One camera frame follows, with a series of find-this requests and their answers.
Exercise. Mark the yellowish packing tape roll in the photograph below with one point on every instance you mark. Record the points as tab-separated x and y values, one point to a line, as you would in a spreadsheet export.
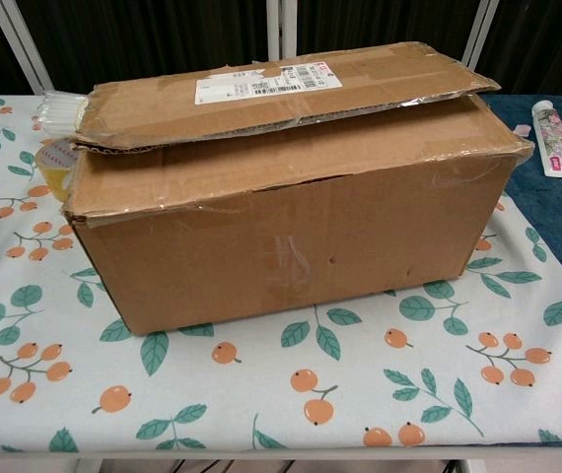
54	167

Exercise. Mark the brown cardboard box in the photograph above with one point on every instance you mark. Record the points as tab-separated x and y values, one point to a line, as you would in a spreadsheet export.
281	256

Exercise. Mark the fruit and leaf print tablecloth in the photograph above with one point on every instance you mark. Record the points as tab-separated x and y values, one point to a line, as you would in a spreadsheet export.
261	394

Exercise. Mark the floral white toothpaste tube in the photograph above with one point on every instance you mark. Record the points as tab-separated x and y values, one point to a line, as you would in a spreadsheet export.
557	143

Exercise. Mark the white metal frame post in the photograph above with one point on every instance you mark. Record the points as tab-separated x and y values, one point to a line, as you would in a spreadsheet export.
281	27
478	34
17	44

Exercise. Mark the dark blue cloth mat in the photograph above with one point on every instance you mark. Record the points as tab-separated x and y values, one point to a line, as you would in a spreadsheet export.
557	222

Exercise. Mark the bundle of white straws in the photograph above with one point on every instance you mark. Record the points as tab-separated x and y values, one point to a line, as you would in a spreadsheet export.
61	113

